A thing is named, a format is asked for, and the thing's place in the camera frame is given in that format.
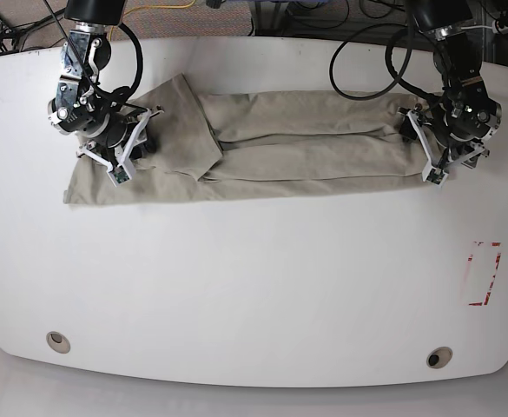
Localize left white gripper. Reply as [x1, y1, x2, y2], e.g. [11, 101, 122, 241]
[399, 107, 492, 173]

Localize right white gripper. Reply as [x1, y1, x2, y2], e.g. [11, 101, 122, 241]
[76, 107, 164, 172]

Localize beige T-shirt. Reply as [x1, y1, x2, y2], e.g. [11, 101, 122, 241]
[63, 75, 427, 206]

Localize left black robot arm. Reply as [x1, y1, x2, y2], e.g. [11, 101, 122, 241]
[399, 1, 502, 185]

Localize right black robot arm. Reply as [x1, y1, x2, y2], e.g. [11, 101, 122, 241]
[48, 1, 162, 185]

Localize red tape rectangle marking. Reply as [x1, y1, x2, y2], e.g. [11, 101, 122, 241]
[462, 242, 502, 307]

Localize black tripod stand legs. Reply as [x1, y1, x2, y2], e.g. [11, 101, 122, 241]
[0, 8, 65, 56]

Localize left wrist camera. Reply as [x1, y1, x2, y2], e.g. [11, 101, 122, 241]
[422, 166, 448, 187]

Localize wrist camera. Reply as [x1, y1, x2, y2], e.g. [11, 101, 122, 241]
[108, 167, 131, 187]
[422, 166, 448, 187]

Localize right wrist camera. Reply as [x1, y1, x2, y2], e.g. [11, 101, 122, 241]
[108, 167, 131, 187]

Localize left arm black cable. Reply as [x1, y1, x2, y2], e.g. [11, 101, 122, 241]
[329, 0, 444, 105]

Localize yellow floor cable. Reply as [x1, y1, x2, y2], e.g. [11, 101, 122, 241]
[109, 0, 199, 42]

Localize left table cable grommet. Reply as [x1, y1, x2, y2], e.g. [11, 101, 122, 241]
[46, 331, 70, 354]

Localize table cable grommet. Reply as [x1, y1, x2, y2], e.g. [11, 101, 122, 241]
[46, 331, 70, 354]
[426, 347, 453, 369]

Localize right table cable grommet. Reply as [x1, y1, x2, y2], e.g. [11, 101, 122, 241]
[426, 347, 453, 369]

